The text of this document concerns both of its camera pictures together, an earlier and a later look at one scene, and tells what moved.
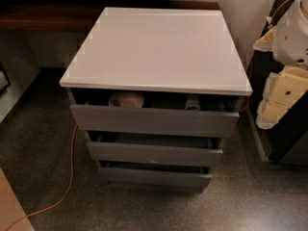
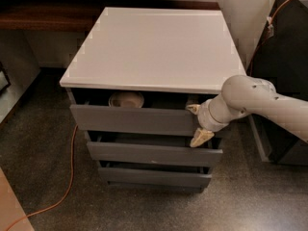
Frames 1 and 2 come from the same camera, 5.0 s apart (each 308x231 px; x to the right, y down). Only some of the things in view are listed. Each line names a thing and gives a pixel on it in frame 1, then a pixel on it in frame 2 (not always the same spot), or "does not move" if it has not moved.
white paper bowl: [126, 99] does not move
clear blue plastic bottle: [192, 102] does not move
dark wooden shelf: [75, 13] does not move
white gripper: [291, 43] to [204, 117]
